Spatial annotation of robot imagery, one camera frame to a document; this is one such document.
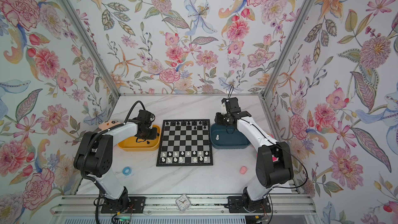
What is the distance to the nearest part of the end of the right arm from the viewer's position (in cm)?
65

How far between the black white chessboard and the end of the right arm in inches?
6.9

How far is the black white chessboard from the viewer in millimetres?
877
